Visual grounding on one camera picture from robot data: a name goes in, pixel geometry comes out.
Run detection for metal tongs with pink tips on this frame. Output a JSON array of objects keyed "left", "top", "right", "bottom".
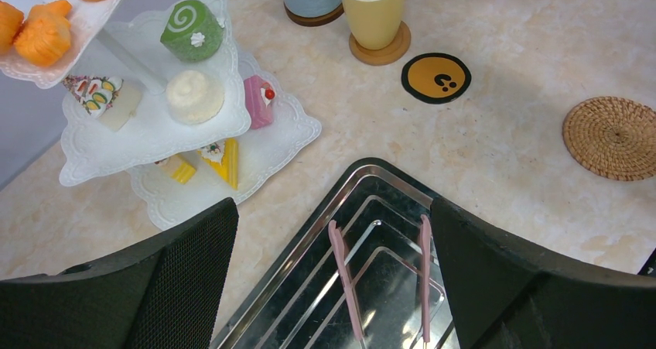
[{"left": 328, "top": 214, "right": 432, "bottom": 348}]

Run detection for green roll cake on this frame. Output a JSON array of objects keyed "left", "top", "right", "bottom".
[{"left": 159, "top": 0, "right": 225, "bottom": 63}]

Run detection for yellow cake slice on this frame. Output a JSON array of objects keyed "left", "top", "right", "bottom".
[{"left": 197, "top": 138, "right": 239, "bottom": 190}]

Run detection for orange fish cake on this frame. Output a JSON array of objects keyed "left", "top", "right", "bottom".
[
  {"left": 0, "top": 2, "right": 24, "bottom": 55},
  {"left": 13, "top": 0, "right": 72, "bottom": 67}
]

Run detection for white triangular cake slice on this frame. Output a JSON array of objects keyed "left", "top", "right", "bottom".
[{"left": 62, "top": 75, "right": 142, "bottom": 132}]

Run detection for small yellow cake piece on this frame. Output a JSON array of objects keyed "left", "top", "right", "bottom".
[{"left": 154, "top": 154, "right": 196, "bottom": 184}]

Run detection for yellow mug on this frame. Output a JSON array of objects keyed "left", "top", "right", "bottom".
[{"left": 342, "top": 0, "right": 405, "bottom": 50}]

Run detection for dark printed coaster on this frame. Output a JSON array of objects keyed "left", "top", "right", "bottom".
[{"left": 401, "top": 53, "right": 472, "bottom": 104}]

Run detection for white three-tier dessert stand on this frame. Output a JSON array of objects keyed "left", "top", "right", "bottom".
[{"left": 1, "top": 0, "right": 322, "bottom": 230}]

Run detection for pink cake slice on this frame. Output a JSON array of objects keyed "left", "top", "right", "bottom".
[{"left": 244, "top": 75, "right": 276, "bottom": 129}]

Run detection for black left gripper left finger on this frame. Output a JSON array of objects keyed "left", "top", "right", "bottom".
[{"left": 1, "top": 198, "right": 239, "bottom": 348}]

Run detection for brown coaster back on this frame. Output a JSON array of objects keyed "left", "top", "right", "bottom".
[{"left": 284, "top": 4, "right": 343, "bottom": 27}]

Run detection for white round bun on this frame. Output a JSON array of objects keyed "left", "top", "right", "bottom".
[{"left": 166, "top": 70, "right": 225, "bottom": 125}]

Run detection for brown coaster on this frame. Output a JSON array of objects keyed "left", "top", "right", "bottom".
[
  {"left": 349, "top": 21, "right": 412, "bottom": 66},
  {"left": 284, "top": 4, "right": 343, "bottom": 27}
]

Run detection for woven coaster front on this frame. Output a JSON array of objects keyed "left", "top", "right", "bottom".
[{"left": 562, "top": 96, "right": 655, "bottom": 182}]

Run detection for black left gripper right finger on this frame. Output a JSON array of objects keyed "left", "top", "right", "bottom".
[{"left": 430, "top": 197, "right": 655, "bottom": 348}]

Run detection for stainless steel tray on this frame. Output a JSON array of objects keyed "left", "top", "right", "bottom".
[{"left": 211, "top": 158, "right": 459, "bottom": 348}]

